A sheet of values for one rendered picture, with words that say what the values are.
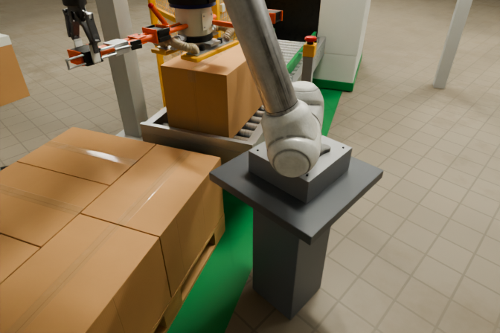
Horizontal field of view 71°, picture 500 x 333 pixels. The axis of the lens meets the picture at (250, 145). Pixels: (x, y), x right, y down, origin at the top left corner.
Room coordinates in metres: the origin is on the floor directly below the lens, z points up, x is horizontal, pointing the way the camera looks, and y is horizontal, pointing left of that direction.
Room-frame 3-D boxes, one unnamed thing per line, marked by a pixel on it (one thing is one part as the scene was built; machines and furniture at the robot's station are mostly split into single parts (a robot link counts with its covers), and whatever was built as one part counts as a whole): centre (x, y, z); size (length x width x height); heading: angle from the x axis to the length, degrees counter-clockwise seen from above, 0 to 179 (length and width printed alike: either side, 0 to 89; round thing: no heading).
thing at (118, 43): (1.35, 0.52, 1.19); 0.07 x 0.07 x 0.04; 58
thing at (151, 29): (1.53, 0.40, 1.19); 0.10 x 0.08 x 0.06; 58
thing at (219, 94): (2.03, 0.19, 0.75); 0.60 x 0.40 x 0.40; 158
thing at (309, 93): (1.12, -0.18, 1.02); 0.18 x 0.16 x 0.22; 168
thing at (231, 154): (1.68, 0.31, 0.48); 0.70 x 0.03 x 0.15; 70
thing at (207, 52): (1.70, 0.19, 1.09); 0.34 x 0.10 x 0.05; 148
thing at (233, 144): (1.69, 0.31, 0.58); 0.70 x 0.03 x 0.06; 70
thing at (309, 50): (2.06, -0.36, 0.50); 0.07 x 0.07 x 1.00; 70
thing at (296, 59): (3.03, -0.46, 0.60); 1.60 x 0.11 x 0.09; 160
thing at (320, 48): (2.67, -0.40, 0.50); 2.31 x 0.05 x 0.19; 160
